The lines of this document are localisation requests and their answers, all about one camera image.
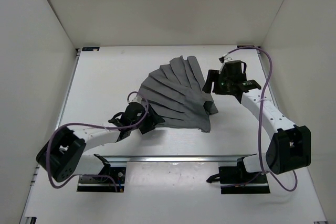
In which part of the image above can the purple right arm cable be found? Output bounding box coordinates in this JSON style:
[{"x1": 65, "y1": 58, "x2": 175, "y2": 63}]
[{"x1": 220, "y1": 46, "x2": 299, "y2": 192}]

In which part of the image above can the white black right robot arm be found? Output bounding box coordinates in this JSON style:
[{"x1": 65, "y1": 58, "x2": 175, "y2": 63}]
[{"x1": 203, "y1": 60, "x2": 311, "y2": 182}]

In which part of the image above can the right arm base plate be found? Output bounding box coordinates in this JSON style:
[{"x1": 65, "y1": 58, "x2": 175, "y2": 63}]
[{"x1": 206, "y1": 166, "x2": 270, "y2": 195}]

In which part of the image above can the blue label sticker left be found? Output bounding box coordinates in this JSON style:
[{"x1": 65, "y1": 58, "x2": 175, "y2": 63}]
[{"x1": 81, "y1": 47, "x2": 100, "y2": 51}]

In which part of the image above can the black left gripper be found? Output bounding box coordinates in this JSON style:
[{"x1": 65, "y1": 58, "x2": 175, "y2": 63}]
[{"x1": 132, "y1": 103, "x2": 165, "y2": 134}]

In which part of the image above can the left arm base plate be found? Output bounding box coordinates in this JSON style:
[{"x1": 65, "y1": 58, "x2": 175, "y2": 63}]
[{"x1": 77, "y1": 163, "x2": 127, "y2": 193}]

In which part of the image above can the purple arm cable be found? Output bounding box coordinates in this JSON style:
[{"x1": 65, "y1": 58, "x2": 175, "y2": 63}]
[
  {"x1": 44, "y1": 91, "x2": 150, "y2": 193},
  {"x1": 220, "y1": 46, "x2": 299, "y2": 192}
]

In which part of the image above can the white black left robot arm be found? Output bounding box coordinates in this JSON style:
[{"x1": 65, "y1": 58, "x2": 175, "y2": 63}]
[{"x1": 36, "y1": 102, "x2": 164, "y2": 183}]

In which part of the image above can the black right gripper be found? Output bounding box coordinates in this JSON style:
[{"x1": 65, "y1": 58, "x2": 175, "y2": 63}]
[{"x1": 203, "y1": 70, "x2": 233, "y2": 95}]

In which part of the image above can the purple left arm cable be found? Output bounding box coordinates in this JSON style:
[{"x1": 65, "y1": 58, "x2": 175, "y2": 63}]
[{"x1": 44, "y1": 91, "x2": 150, "y2": 193}]

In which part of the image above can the grey pleated skirt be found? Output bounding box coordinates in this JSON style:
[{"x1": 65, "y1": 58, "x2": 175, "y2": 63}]
[{"x1": 139, "y1": 56, "x2": 218, "y2": 133}]

